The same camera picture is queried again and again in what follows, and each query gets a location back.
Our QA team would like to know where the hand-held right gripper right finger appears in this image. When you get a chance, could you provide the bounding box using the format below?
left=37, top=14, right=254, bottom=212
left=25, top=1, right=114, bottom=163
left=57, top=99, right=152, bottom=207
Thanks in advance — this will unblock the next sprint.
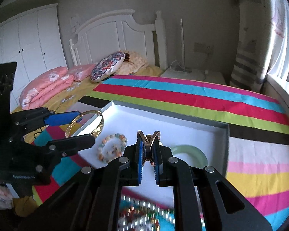
left=151, top=140, right=272, bottom=231

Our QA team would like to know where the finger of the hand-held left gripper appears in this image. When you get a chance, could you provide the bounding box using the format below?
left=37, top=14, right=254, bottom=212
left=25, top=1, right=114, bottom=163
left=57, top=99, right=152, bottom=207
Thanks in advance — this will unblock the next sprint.
left=11, top=107, right=81, bottom=136
left=22, top=133, right=96, bottom=172

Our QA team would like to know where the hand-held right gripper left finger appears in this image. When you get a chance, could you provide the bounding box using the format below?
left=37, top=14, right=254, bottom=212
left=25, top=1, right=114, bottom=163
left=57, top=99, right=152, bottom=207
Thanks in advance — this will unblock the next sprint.
left=24, top=138, right=145, bottom=231

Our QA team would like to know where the gold bangle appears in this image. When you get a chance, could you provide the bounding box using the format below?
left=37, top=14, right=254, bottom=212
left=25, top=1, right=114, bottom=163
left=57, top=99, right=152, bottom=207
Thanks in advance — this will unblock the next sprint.
left=65, top=110, right=104, bottom=139

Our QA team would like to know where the white cardboard tray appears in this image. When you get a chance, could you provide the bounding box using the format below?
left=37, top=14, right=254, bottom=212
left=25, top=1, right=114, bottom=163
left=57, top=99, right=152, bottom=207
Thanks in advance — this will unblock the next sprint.
left=72, top=100, right=230, bottom=203

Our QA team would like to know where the pile of beaded jewelry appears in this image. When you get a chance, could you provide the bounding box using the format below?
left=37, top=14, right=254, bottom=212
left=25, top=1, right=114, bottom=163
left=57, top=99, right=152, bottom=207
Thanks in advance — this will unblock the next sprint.
left=117, top=194, right=204, bottom=231

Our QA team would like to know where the pink folded floral quilt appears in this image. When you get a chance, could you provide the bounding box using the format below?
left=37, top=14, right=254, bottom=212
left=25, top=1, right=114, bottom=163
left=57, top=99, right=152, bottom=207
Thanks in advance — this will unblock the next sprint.
left=19, top=66, right=75, bottom=110

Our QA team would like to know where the green jade bangle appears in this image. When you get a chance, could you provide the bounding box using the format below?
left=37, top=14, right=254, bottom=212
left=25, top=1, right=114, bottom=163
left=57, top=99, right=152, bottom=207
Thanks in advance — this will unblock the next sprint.
left=171, top=145, right=209, bottom=170

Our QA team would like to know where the pink floral pillow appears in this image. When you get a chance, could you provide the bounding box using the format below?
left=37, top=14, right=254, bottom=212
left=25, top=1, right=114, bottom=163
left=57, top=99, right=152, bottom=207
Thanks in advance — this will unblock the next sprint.
left=67, top=63, right=98, bottom=82

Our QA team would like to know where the white wardrobe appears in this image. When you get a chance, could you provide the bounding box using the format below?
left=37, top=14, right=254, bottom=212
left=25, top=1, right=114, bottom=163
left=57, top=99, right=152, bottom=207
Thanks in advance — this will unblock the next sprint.
left=0, top=3, right=68, bottom=112

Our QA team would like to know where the round patterned cushion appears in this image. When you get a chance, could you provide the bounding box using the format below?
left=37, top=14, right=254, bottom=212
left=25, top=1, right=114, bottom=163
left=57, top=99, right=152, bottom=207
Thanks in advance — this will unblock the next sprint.
left=90, top=51, right=126, bottom=81

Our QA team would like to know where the colourful striped blanket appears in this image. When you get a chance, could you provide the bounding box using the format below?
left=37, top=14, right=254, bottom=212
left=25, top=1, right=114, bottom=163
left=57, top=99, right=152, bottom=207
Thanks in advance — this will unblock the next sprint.
left=31, top=75, right=289, bottom=231

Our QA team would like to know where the pink patterned cloth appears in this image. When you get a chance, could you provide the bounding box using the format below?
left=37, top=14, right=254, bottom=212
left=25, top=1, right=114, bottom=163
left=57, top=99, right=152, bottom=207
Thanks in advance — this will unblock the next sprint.
left=0, top=168, right=15, bottom=210

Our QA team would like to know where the white bed headboard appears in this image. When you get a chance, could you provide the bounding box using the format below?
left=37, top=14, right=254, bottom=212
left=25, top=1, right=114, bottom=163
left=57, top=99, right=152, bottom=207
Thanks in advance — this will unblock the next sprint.
left=69, top=10, right=168, bottom=70

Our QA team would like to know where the white nightstand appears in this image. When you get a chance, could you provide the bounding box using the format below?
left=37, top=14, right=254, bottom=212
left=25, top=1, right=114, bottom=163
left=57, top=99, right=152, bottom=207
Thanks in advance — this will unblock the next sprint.
left=160, top=67, right=227, bottom=85

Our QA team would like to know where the white upright pole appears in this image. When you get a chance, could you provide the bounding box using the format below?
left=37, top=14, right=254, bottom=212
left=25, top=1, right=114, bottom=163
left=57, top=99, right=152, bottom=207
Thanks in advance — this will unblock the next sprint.
left=179, top=18, right=185, bottom=69

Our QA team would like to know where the beige striped curtain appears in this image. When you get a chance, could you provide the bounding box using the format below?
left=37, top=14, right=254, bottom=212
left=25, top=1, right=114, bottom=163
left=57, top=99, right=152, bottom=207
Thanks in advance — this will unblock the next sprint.
left=230, top=0, right=289, bottom=93

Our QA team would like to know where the multicolour beaded bracelet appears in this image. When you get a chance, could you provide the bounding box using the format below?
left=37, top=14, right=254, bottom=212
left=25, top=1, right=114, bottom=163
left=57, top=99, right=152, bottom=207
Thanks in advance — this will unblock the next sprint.
left=98, top=133, right=128, bottom=162

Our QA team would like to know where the white cable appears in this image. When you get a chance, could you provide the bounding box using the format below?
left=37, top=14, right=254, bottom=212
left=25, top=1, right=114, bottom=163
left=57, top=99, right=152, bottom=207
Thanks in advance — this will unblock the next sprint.
left=169, top=60, right=193, bottom=73

